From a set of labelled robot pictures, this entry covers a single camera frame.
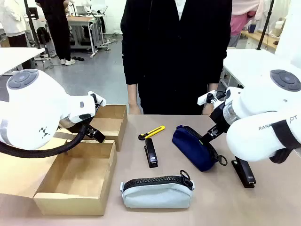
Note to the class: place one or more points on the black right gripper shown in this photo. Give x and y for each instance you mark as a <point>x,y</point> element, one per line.
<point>219,117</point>

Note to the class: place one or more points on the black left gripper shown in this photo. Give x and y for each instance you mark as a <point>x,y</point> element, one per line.
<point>70,126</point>

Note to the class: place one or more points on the navy Campus pencil pouch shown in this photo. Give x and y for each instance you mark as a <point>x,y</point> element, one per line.
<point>192,150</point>

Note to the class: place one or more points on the person's left forearm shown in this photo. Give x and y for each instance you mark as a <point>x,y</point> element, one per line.
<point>213,87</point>

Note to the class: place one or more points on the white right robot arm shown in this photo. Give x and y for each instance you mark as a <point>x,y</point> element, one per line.
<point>258,141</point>

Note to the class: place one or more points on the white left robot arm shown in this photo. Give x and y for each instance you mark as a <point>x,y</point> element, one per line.
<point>35,106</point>

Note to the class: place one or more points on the person's right forearm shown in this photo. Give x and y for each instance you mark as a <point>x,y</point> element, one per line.
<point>132,94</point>

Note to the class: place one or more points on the open cardboard box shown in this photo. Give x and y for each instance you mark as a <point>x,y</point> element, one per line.
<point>70,204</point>
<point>113,131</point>

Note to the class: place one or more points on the person's left hand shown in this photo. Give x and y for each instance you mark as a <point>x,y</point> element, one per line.
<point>207,110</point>

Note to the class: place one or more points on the person's right hand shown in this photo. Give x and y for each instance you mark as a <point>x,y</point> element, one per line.
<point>135,109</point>

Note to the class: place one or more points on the black stapler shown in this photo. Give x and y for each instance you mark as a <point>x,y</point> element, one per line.
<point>245,174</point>
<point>150,153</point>

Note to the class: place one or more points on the yellow utility knife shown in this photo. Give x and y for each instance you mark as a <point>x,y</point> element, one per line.
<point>154,132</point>

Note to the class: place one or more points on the light grey pencil pouch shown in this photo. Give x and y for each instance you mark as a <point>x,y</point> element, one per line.
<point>155,195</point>

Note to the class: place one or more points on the white side table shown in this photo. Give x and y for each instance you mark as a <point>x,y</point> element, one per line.
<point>16,57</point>
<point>249,63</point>

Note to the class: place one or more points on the person in black clothes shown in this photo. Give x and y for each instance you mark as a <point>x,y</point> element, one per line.
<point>174,58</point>

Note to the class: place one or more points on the wooden workbench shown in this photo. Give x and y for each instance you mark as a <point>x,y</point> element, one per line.
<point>263,37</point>

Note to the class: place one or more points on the grey background desk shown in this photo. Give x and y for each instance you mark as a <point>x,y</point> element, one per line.
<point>82,23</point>

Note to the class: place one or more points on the black backpack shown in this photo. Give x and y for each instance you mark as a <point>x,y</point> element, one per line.
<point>43,35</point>

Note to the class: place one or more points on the bystander in black clothes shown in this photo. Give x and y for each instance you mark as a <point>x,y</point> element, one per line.
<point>58,28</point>

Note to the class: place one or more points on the blue cup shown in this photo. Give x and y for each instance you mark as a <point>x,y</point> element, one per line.
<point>252,28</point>

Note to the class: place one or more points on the bystander in pink top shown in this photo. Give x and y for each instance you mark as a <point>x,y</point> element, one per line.
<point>240,23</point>

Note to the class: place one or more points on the black tripod stand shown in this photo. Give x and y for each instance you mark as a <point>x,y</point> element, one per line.
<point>31,23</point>
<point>265,26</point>

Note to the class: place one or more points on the white cup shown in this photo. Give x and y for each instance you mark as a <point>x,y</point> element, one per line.
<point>279,28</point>

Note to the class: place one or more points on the bystander in white coat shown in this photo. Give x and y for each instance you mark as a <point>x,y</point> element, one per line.
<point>11,18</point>

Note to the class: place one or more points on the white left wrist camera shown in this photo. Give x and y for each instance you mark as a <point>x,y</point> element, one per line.
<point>100,100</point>

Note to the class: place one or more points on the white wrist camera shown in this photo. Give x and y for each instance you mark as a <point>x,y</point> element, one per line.
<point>204,98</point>
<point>100,100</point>

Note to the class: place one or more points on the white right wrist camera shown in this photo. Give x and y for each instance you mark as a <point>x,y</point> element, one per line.
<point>204,98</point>

